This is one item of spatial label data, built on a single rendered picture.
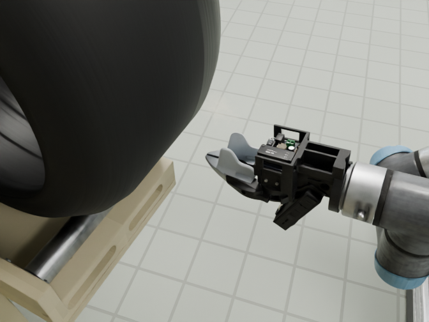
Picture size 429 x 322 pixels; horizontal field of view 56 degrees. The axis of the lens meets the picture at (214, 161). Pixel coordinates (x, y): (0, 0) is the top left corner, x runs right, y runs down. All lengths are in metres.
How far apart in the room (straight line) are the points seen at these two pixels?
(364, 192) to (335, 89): 2.04
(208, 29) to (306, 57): 2.26
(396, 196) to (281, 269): 1.20
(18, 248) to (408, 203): 0.68
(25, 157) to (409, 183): 0.67
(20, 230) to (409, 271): 0.69
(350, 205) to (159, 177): 0.41
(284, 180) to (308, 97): 1.92
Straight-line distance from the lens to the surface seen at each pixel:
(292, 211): 0.59
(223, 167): 0.59
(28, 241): 0.87
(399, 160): 0.69
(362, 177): 0.53
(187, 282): 1.65
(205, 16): 0.52
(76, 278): 0.72
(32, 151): 0.86
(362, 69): 2.77
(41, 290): 0.63
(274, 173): 0.53
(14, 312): 0.82
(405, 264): 0.60
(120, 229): 0.76
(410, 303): 1.64
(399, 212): 0.53
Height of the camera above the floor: 1.48
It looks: 48 degrees down
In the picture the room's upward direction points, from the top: straight up
